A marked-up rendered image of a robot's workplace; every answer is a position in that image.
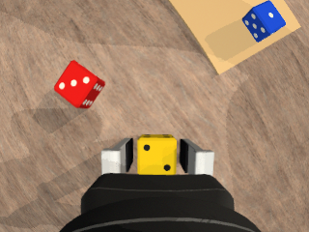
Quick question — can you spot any tan flat mat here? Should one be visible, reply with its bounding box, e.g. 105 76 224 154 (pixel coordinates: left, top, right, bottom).
168 0 301 75

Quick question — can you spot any blue die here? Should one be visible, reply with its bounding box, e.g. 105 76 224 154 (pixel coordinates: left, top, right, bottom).
242 0 286 43

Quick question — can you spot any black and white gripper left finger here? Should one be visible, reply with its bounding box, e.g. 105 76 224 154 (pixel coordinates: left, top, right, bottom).
101 138 133 175

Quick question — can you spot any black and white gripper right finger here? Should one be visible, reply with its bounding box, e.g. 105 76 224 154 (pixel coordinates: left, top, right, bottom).
180 139 214 175

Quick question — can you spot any red die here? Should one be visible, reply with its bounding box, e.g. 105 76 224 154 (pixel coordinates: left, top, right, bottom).
54 60 105 108

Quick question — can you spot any yellow die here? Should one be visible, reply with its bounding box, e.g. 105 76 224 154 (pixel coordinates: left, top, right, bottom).
137 134 177 175

